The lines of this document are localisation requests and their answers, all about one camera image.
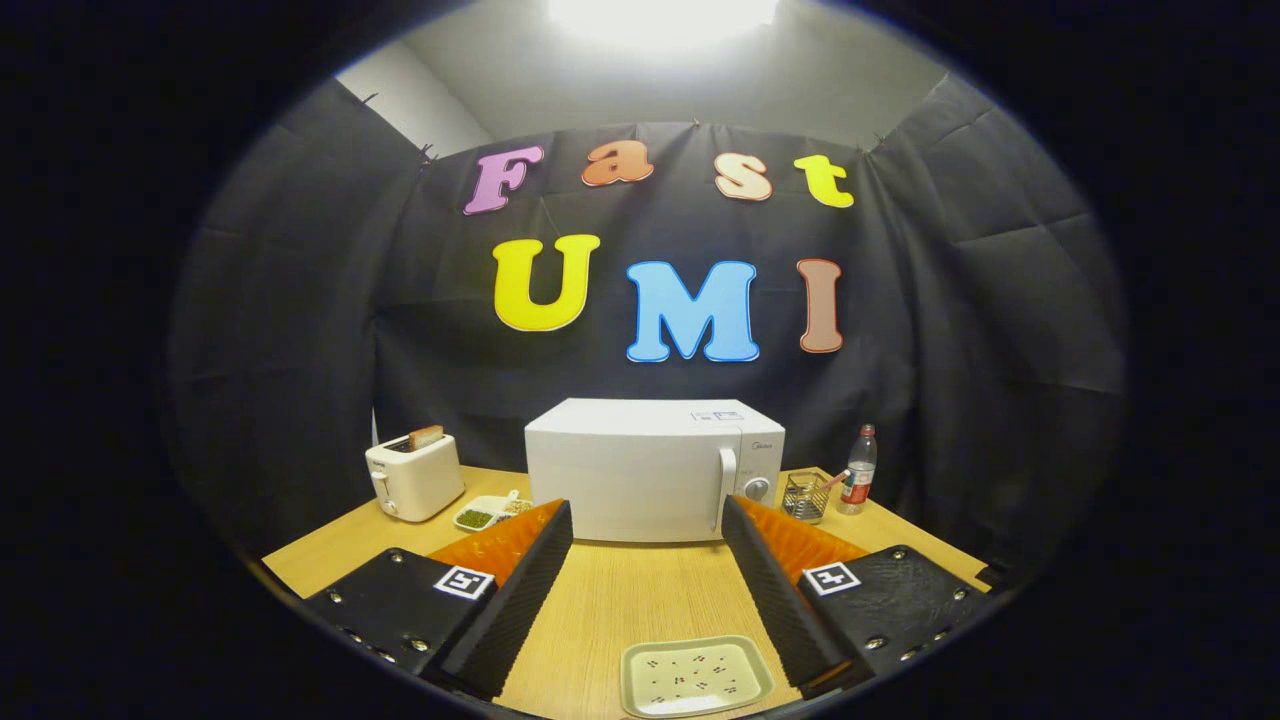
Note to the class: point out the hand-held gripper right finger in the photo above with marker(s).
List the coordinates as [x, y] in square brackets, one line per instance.
[780, 600]

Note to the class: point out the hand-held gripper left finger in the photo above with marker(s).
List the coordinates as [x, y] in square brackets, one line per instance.
[520, 600]

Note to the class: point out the white microwave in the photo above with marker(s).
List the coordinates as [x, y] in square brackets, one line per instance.
[620, 470]

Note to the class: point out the white divided bean dish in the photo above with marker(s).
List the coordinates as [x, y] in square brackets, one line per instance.
[480, 515]

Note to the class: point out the cream square plate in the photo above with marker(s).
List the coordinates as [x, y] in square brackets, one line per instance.
[695, 678]

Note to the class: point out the red striped straw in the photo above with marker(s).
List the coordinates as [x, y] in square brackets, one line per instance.
[836, 480]

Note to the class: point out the clear plastic water bottle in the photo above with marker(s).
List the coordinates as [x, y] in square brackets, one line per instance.
[858, 475]

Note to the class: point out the white toaster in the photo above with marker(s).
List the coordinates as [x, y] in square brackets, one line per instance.
[415, 480]

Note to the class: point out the toasted bread slice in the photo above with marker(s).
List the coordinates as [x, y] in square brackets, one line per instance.
[426, 437]

